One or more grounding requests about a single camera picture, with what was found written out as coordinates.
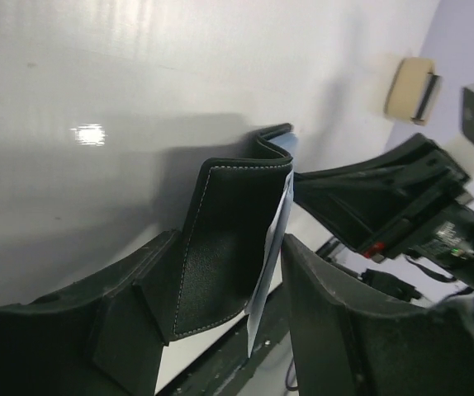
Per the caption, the beige card tray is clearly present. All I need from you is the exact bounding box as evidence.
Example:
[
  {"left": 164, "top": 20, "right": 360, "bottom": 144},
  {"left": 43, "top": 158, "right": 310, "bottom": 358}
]
[{"left": 383, "top": 57, "right": 439, "bottom": 125}]

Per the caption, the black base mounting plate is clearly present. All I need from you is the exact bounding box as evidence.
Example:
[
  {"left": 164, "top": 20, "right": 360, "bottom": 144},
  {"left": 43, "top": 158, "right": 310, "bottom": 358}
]
[{"left": 158, "top": 285, "right": 289, "bottom": 396}]

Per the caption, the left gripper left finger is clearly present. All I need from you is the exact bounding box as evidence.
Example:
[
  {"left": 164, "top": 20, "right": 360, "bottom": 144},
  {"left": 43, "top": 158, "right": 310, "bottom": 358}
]
[{"left": 0, "top": 230, "right": 179, "bottom": 395}]

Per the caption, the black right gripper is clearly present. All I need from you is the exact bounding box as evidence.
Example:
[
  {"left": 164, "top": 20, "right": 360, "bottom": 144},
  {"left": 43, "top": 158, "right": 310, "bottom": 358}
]
[{"left": 294, "top": 134, "right": 474, "bottom": 289}]

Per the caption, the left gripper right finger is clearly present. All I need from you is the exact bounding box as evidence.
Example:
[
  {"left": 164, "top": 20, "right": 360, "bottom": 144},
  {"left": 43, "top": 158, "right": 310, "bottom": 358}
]
[{"left": 282, "top": 234, "right": 474, "bottom": 395}]

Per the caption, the black leather card holder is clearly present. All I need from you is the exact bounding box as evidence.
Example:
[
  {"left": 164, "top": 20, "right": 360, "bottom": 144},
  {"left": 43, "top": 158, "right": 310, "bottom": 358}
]
[{"left": 171, "top": 123, "right": 293, "bottom": 341}]

